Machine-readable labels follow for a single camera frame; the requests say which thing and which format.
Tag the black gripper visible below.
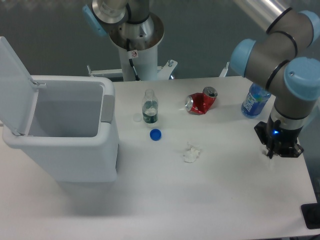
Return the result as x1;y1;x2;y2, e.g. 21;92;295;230
254;121;304;159

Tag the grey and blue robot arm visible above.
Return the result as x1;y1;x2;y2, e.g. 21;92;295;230
82;0;320;158

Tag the crumpled white paper ball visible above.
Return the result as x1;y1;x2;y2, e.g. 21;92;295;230
182;142;201;164

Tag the white plastic trash bin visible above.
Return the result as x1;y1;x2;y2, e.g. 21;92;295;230
2;75;119;183

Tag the white trash bin lid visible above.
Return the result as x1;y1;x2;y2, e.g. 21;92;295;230
0;36;46;136

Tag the blue plastic bottle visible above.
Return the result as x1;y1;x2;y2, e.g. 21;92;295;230
241;83;271;119

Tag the black device at table edge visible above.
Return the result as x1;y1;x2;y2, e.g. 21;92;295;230
300;203;320;230

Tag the crushed red soda can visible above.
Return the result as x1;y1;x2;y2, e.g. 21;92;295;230
185;86;218;115

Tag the blue bottle cap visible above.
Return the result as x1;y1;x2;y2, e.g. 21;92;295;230
149;128;162;141

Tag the clear bottle with green label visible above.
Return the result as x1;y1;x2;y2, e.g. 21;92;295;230
142;89;158;124

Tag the black cable on pedestal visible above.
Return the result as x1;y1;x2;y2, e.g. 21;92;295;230
126;38;141;81

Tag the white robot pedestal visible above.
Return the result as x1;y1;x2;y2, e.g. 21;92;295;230
87;46;178;82

